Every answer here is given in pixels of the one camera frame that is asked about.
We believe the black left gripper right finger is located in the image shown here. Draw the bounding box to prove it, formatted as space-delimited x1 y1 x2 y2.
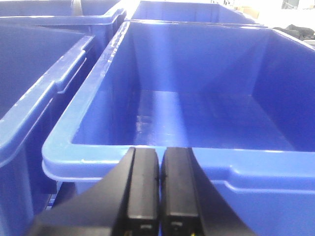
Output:
161 147 255 236

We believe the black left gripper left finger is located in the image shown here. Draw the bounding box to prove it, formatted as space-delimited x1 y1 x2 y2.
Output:
27 147 159 236

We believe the blue target bin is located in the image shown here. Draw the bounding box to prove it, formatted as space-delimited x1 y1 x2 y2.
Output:
42 20 315 236

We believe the blue bin behind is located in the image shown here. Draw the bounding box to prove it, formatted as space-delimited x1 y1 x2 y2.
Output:
126 0 264 27

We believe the blue bin left neighbour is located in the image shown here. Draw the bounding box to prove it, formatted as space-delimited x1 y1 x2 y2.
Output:
0 20 119 236

